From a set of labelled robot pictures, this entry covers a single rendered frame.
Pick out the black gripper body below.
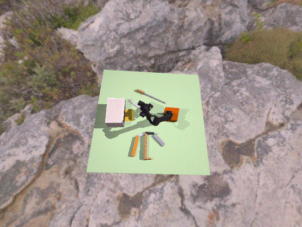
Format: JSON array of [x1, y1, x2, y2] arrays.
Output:
[[139, 104, 153, 117]]

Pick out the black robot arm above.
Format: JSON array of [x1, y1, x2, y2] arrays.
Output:
[[138, 101, 173, 126]]

